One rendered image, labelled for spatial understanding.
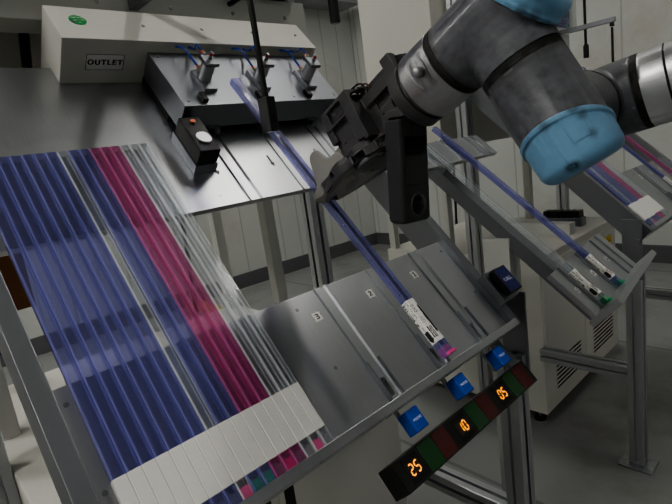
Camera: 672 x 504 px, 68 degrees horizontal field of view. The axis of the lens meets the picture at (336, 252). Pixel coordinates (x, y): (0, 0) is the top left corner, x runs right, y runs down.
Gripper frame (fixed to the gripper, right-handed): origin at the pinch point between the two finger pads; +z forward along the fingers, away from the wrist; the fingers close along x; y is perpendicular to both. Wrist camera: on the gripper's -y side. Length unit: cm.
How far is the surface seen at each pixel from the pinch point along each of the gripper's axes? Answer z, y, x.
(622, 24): 31, 83, -335
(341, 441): 3.6, -27.5, 12.1
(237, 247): 310, 91, -175
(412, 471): 4.7, -35.6, 3.8
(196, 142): 12.8, 18.3, 6.8
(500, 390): 4.8, -35.1, -18.9
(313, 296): 10.3, -10.0, 1.6
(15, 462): 58, -11, 37
